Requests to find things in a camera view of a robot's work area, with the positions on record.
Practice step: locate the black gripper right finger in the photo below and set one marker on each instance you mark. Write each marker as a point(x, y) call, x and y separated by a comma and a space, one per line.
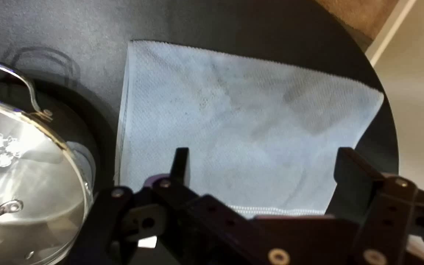
point(368, 207)

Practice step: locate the glass lid with steel rim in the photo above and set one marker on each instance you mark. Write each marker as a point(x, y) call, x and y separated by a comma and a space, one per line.
point(25, 196)

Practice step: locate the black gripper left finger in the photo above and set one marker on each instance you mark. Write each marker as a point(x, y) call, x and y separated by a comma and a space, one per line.
point(173, 222)

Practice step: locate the stainless steel pot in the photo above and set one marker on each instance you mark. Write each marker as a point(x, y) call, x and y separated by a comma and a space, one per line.
point(87, 163)

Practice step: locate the light blue towel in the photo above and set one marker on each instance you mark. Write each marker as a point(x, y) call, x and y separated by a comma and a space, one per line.
point(231, 127)

